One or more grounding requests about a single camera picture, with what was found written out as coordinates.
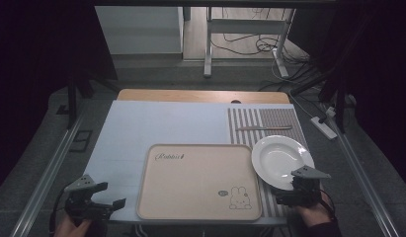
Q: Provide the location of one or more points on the white plug adapter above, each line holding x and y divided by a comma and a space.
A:
331, 112

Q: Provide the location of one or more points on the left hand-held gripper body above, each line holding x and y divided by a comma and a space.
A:
79, 205

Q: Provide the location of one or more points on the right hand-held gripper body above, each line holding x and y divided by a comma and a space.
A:
309, 192

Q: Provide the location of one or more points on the person's left hand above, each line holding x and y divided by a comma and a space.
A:
69, 227

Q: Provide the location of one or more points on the grey striped placemat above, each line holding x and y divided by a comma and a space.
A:
246, 118

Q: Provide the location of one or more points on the metal table knife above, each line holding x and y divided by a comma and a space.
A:
263, 128

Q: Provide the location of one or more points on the pale blue table mat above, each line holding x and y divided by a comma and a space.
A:
164, 125

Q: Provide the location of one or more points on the white desk frame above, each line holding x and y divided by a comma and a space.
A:
246, 25

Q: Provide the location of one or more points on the person's right hand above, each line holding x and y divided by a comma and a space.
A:
317, 213

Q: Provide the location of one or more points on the white power strip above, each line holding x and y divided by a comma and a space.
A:
323, 127

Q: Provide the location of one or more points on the aluminium rail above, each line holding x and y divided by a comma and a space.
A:
45, 174
368, 187

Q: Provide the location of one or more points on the dark curtain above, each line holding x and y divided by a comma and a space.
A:
375, 72
32, 65

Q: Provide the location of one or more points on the black metal stand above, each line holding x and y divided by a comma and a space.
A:
72, 105

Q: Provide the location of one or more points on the black floor socket plate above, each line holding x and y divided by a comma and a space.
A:
81, 141

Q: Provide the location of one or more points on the white cabinet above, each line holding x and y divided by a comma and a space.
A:
139, 31

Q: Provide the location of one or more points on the white plate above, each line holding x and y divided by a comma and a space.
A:
276, 158

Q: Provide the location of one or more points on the beige tray with rabbit print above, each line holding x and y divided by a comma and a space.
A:
197, 184

